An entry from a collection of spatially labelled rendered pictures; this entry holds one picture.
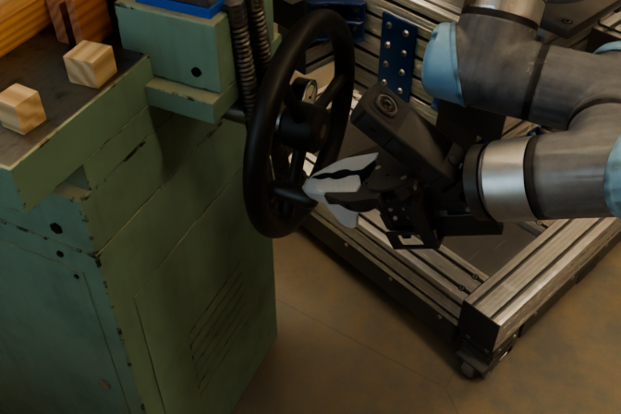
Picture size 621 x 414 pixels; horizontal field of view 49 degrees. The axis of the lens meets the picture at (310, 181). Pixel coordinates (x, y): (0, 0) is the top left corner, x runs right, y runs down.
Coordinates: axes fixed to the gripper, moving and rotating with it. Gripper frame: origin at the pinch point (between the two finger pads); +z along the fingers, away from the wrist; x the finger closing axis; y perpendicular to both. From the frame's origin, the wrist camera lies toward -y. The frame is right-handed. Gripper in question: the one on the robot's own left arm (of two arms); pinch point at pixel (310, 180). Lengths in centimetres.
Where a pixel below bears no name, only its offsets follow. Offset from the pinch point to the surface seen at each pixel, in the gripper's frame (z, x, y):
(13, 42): 31.1, 0.4, -24.7
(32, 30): 31.2, 3.7, -24.5
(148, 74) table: 18.9, 4.9, -14.6
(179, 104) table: 15.6, 3.6, -10.5
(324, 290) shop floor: 58, 44, 68
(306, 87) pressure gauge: 23.5, 34.7, 6.9
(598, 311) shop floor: 3, 65, 98
